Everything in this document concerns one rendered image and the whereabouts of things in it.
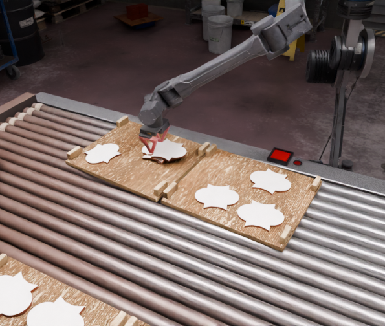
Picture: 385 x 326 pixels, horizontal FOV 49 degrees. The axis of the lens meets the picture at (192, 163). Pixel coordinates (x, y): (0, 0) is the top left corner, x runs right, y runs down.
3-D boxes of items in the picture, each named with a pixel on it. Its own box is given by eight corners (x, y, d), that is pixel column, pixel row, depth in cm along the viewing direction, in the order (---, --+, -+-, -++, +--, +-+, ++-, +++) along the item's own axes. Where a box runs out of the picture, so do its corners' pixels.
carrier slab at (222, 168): (214, 151, 159) (214, 147, 158) (321, 184, 141) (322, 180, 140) (160, 203, 134) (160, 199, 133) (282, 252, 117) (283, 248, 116)
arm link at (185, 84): (289, 43, 126) (272, 12, 121) (290, 51, 121) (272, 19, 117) (175, 105, 145) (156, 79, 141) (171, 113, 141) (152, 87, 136)
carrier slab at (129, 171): (127, 123, 177) (127, 119, 176) (211, 151, 158) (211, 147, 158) (65, 164, 153) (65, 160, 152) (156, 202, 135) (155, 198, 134)
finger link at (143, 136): (165, 148, 153) (165, 125, 147) (156, 158, 147) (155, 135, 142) (149, 143, 155) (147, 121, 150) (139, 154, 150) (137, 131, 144)
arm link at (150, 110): (184, 99, 142) (169, 79, 138) (178, 116, 133) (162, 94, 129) (155, 115, 147) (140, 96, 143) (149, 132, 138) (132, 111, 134)
